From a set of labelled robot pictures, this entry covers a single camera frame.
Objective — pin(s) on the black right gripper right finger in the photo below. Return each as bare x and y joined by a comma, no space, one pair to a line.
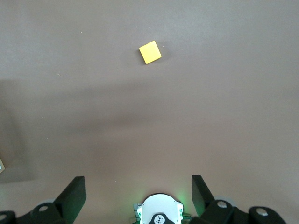
199,193

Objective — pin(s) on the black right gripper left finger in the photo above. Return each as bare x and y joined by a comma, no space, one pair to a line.
72,198

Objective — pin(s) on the yellow cube block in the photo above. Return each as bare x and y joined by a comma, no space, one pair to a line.
150,52

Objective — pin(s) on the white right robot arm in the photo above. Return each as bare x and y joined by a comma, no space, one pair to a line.
158,206

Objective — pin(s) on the wooden cabinet box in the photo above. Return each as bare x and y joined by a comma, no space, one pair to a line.
1,170

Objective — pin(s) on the brown table cloth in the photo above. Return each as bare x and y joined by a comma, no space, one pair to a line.
149,116

